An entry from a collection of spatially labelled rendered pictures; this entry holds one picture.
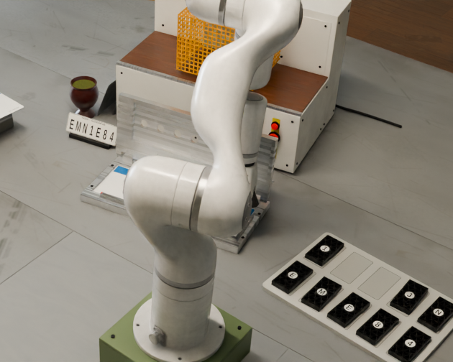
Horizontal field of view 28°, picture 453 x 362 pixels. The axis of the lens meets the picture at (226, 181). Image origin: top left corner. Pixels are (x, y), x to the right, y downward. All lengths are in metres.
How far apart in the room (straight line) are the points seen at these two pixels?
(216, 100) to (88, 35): 1.52
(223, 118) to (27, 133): 1.09
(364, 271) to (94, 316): 0.64
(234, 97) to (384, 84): 1.36
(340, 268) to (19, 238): 0.78
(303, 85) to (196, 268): 0.94
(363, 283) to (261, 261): 0.25
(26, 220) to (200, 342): 0.65
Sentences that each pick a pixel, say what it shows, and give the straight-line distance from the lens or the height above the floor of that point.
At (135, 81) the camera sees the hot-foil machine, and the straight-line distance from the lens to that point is 2.54.
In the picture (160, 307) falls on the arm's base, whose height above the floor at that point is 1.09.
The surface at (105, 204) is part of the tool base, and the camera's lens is 2.30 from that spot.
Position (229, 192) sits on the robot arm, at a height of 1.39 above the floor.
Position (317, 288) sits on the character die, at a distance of 2.10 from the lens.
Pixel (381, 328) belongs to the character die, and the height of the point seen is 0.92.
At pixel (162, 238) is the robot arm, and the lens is 1.66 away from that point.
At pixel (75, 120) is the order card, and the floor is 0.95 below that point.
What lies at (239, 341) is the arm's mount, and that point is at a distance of 1.88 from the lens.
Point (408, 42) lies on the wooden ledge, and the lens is 3.23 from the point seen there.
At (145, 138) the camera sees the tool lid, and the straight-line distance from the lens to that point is 2.39.
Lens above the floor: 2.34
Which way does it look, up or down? 37 degrees down
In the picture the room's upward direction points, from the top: 4 degrees clockwise
